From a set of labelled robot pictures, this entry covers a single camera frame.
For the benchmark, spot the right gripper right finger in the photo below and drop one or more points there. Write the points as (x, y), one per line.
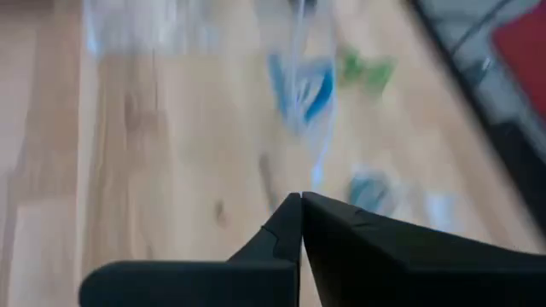
(405, 273)

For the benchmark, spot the light green rubber band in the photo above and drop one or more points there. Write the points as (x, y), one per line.
(352, 66)
(379, 77)

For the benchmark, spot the wide blue rubber band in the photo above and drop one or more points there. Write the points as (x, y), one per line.
(320, 94)

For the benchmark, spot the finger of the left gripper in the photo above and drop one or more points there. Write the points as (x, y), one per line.
(303, 4)

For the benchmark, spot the clear zip bag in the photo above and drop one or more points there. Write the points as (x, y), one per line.
(426, 204)
(132, 25)
(298, 140)

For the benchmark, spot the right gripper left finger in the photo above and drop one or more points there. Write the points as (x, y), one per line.
(256, 281)

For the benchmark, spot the red plastic storage bin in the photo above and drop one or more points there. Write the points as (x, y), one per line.
(524, 55)

